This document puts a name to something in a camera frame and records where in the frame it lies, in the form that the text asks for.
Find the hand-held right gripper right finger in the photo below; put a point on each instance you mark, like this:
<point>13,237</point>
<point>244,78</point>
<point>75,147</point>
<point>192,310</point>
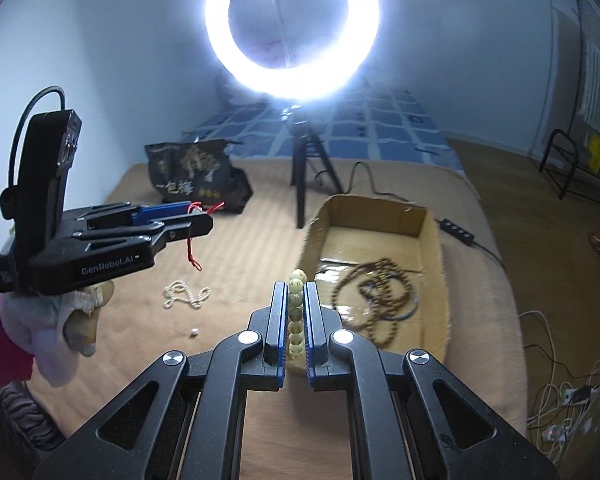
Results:
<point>314,320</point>

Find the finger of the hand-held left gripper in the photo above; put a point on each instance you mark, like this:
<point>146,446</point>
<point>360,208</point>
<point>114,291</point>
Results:
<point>180,230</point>
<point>160,212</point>

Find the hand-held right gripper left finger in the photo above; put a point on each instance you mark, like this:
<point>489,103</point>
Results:
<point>275,320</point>

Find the thin metal bangle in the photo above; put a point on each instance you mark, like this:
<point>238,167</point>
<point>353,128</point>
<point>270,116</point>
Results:
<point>416,305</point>

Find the cardboard box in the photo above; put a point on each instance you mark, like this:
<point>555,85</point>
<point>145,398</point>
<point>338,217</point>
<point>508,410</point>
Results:
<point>370,220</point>

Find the person's left forearm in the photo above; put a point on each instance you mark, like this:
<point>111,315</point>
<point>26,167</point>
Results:
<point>0,340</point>

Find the person's left hand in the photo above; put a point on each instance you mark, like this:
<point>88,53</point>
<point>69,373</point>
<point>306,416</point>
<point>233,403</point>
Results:
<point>60,330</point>

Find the black printed snack bag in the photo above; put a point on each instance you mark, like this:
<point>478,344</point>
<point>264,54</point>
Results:
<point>195,175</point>

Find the black tripod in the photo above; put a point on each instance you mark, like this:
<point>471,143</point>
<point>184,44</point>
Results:
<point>300,175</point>

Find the blue checked bedsheet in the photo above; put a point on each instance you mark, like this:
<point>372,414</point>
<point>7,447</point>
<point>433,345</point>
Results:
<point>380,125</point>

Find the striped grey cloth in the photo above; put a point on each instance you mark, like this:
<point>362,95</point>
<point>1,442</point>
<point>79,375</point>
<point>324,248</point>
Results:
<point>27,410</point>

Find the white power strip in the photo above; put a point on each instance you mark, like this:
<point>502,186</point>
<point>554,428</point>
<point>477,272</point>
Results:
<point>580,394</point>

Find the black metal shoe rack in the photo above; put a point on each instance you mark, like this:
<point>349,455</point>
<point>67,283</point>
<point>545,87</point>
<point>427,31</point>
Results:
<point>555,145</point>

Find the white striped hanging towel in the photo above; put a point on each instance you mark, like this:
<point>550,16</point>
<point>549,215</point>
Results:
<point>597,85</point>

